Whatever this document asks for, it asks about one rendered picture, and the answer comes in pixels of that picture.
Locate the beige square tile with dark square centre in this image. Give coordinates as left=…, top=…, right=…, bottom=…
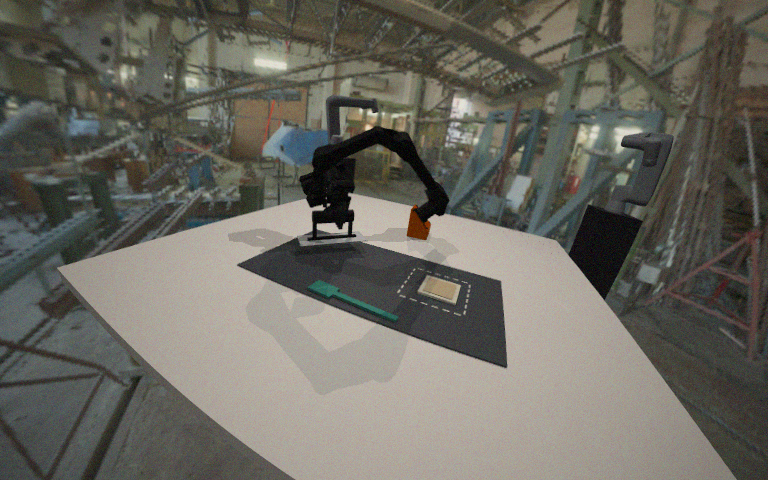
left=417, top=275, right=461, bottom=305

